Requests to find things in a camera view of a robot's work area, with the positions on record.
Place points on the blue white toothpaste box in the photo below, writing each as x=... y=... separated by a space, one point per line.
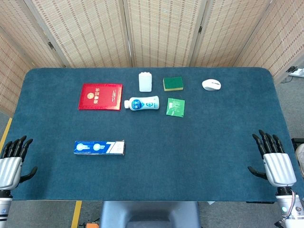
x=98 y=147

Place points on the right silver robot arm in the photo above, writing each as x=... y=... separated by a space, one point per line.
x=289 y=206

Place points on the green sachet packet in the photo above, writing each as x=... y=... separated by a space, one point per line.
x=175 y=107

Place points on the orange object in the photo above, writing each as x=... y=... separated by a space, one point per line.
x=91 y=225

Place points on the grey blue robot torso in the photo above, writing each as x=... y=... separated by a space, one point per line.
x=149 y=213

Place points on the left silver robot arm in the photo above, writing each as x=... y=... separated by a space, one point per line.
x=4 y=206

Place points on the white blue milk bottle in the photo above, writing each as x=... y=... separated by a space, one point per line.
x=143 y=103

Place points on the blue table cloth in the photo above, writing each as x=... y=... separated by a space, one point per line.
x=166 y=147

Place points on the white shoe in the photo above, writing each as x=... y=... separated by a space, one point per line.
x=300 y=159

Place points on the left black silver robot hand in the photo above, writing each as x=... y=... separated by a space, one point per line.
x=9 y=169

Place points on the red certificate book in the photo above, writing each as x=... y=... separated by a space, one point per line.
x=101 y=96

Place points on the woven folding screen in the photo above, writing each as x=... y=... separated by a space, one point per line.
x=95 y=31

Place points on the white power strip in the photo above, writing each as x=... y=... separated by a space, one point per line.
x=297 y=72

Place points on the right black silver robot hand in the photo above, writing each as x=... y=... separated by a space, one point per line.
x=279 y=167

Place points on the white computer mouse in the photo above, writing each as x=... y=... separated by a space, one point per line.
x=211 y=85

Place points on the green yellow sponge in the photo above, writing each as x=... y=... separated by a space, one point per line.
x=173 y=83

